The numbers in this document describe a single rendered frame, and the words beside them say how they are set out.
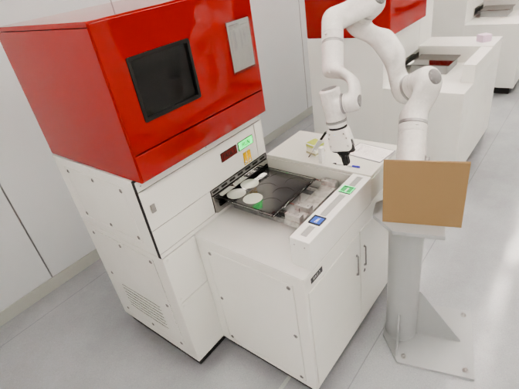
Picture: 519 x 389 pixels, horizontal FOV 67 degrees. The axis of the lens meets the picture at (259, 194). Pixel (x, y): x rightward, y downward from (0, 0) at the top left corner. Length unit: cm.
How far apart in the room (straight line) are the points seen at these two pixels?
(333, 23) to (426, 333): 167
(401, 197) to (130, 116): 113
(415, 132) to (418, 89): 18
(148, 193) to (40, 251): 170
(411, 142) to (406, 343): 115
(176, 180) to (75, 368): 145
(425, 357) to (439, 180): 103
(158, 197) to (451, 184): 120
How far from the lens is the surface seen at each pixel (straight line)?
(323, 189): 198
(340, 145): 168
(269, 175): 212
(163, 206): 176
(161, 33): 160
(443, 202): 179
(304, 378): 213
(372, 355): 237
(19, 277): 328
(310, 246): 153
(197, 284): 207
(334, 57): 169
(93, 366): 272
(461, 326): 255
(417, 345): 242
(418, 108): 182
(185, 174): 180
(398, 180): 173
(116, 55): 149
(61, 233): 329
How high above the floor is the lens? 192
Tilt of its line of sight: 31 degrees down
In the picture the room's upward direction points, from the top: 10 degrees counter-clockwise
